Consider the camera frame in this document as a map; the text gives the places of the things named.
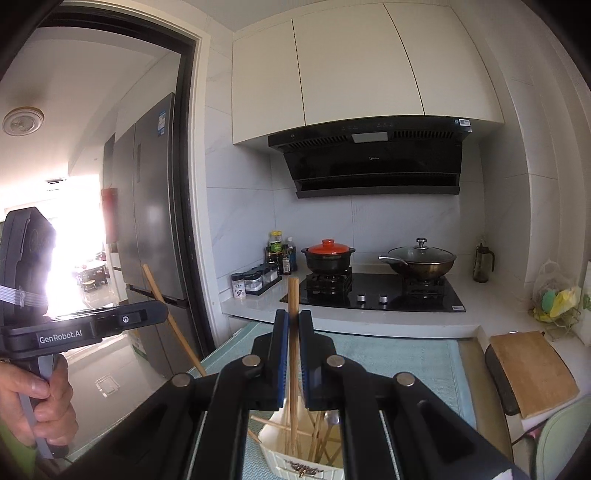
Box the white upper cabinets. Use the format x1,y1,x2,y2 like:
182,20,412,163
231,1,504,144

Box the wooden chopstick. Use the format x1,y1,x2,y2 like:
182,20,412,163
287,278,300,457
308,411,325,462
283,398,291,455
141,263,207,377
250,415,311,437

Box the spice jar rack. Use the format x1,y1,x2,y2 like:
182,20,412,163
230,263,281,299

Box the cream utensil holder box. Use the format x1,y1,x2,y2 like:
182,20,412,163
254,396,345,480

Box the dark glass kettle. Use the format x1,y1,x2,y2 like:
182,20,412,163
472,242,495,283

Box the wooden cutting board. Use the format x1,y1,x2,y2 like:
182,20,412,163
490,331,580,419

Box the plastic bag with sponges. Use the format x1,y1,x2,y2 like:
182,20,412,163
529,260,582,341

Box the large steel spoon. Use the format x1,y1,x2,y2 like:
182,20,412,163
317,411,339,461

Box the black range hood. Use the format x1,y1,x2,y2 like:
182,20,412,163
267,115,472,199

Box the person left hand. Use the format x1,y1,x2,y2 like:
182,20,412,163
1,355,78,447

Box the light blue table towel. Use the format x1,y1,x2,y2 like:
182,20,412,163
188,321,478,480

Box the wok with glass lid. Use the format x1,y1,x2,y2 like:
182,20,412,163
378,238,457,282

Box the black gas hob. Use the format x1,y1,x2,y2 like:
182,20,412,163
300,271,466,313

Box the black pot red lid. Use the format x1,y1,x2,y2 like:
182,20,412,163
301,239,356,274

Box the sauce bottles group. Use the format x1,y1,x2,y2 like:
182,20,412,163
264,230,297,276

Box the grey double door refrigerator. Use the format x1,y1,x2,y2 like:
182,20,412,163
111,93,199,353

